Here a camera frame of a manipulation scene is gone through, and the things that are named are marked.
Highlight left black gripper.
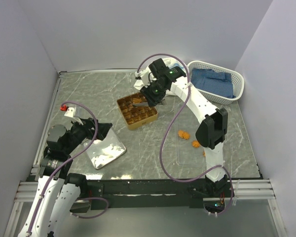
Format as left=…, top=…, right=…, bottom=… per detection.
left=63, top=116, right=111, bottom=154

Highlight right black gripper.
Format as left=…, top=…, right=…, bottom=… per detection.
left=140, top=79, right=167, bottom=108

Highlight metal tongs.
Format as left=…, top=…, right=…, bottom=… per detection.
left=127, top=100, right=148, bottom=108

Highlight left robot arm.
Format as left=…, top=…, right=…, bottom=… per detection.
left=19, top=118, right=112, bottom=237

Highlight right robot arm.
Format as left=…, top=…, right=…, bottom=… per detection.
left=135, top=59, right=229, bottom=197

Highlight silver tin lid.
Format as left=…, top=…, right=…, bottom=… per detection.
left=86, top=128, right=126, bottom=169

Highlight gold cookie tin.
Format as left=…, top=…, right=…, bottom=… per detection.
left=116, top=92, right=158, bottom=130

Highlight white crumpled shirt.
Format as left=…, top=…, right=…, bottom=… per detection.
left=134, top=57, right=186, bottom=90

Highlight clear plastic tray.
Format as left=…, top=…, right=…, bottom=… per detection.
left=174, top=106, right=206, bottom=168

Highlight white laundry basket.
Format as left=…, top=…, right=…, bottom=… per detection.
left=188, top=61, right=244, bottom=105

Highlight blue folded cloth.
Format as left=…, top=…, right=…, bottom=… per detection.
left=191, top=68, right=235, bottom=99

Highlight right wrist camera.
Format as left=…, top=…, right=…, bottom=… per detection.
left=134, top=69, right=153, bottom=86

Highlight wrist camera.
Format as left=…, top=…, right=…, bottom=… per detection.
left=134, top=69, right=153, bottom=86
left=60, top=105, right=81, bottom=119

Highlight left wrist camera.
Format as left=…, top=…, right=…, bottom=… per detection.
left=60, top=105, right=81, bottom=119

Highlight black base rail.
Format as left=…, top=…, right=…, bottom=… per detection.
left=69, top=179, right=235, bottom=213

